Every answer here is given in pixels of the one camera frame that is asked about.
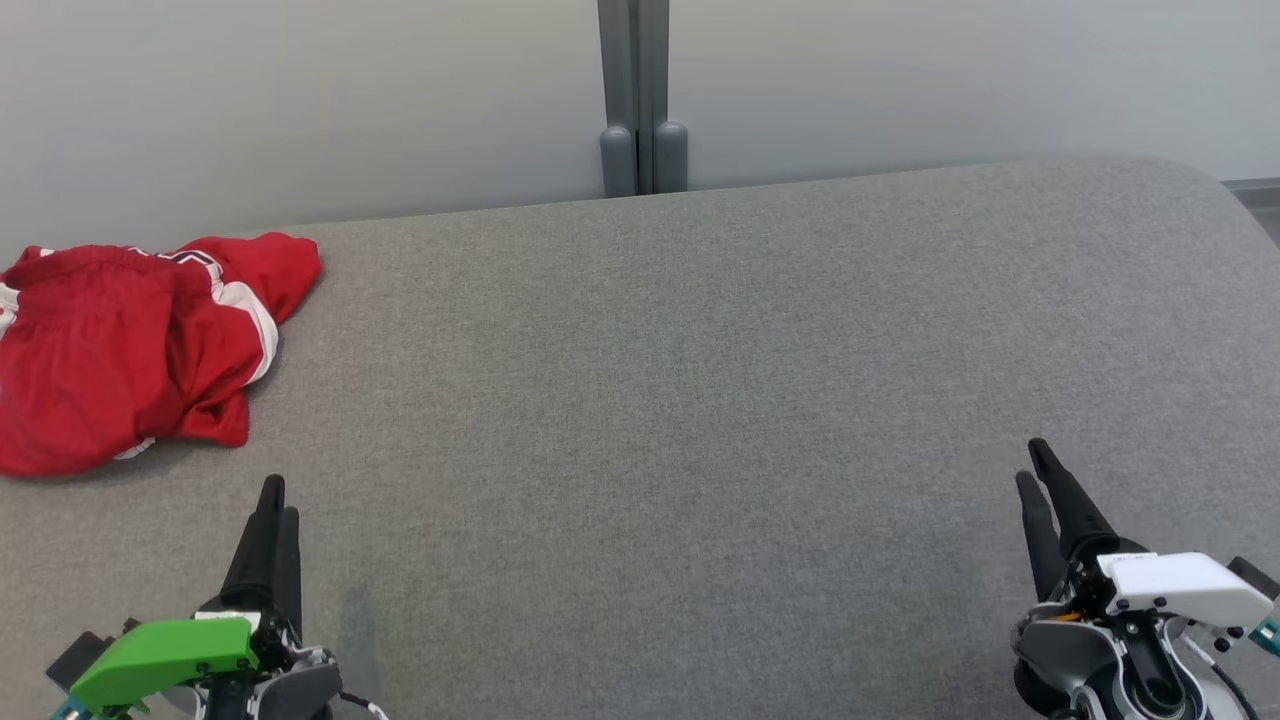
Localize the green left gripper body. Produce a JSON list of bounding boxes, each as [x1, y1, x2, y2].
[[68, 590, 303, 715]]

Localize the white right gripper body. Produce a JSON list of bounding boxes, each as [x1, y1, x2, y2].
[[1058, 538, 1276, 633]]

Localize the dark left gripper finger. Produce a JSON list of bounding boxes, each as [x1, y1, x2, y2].
[[279, 506, 304, 639], [220, 474, 288, 615]]

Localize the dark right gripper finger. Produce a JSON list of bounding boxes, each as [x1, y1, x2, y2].
[[1015, 469, 1071, 604], [1027, 437, 1119, 563]]

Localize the red shorts with white band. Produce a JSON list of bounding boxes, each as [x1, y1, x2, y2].
[[0, 244, 216, 479]]

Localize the grey fabric sofa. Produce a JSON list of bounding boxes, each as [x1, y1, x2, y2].
[[0, 155, 1280, 720]]

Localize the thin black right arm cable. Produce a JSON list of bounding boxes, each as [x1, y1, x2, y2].
[[1180, 628, 1263, 720]]

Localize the grey wall base strip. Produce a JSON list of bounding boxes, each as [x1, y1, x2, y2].
[[1222, 177, 1280, 246]]

